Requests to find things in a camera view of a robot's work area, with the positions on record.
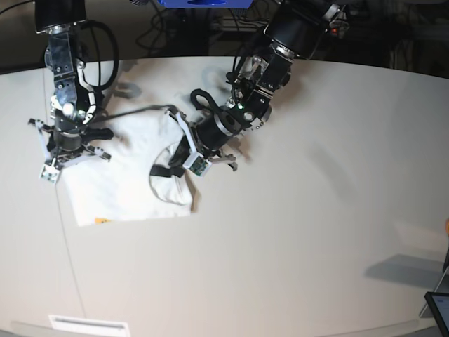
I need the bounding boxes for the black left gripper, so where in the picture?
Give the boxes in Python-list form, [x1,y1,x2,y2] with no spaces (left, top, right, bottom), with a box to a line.
[168,117,242,168]

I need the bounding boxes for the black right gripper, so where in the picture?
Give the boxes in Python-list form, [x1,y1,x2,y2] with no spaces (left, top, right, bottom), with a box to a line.
[47,126,114,157]

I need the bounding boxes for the white printed T-shirt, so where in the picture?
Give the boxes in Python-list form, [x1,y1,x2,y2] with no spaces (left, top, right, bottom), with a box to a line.
[62,110,193,227]

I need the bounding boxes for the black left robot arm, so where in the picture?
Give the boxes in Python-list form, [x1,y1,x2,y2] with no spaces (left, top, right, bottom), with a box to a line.
[168,1,343,176]

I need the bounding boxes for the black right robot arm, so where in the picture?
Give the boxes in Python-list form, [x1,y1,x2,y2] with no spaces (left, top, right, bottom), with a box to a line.
[34,1,119,155]

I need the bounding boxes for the white label strip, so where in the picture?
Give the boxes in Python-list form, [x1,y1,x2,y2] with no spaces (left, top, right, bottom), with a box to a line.
[48,315,130,336]

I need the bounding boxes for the black power strip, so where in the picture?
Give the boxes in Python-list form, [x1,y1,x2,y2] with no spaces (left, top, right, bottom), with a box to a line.
[319,18,350,39]

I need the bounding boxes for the black tablet screen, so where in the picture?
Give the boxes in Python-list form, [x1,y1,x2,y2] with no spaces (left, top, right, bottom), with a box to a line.
[424,292,448,337]

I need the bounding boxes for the white wrist camera left mount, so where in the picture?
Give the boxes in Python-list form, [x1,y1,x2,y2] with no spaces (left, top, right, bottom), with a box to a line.
[168,107,239,178]

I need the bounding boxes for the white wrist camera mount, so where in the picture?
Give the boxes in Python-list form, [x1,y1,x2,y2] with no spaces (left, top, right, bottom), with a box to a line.
[168,107,239,178]
[27,118,112,185]

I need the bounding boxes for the white wrist camera right mount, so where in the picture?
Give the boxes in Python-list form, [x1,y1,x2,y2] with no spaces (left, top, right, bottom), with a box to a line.
[27,118,112,185]

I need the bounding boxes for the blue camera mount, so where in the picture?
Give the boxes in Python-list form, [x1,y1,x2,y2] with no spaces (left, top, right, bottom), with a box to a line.
[158,0,253,9]

